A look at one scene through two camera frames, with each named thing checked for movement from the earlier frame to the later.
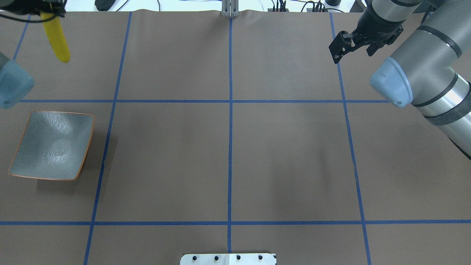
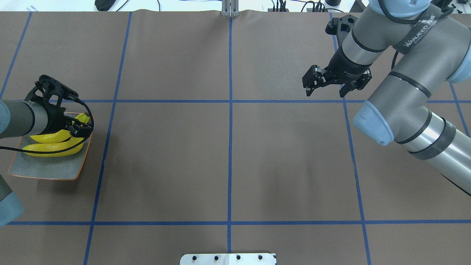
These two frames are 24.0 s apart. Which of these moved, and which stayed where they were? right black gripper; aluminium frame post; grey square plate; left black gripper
Moved: right black gripper; left black gripper
Stayed: grey square plate; aluminium frame post
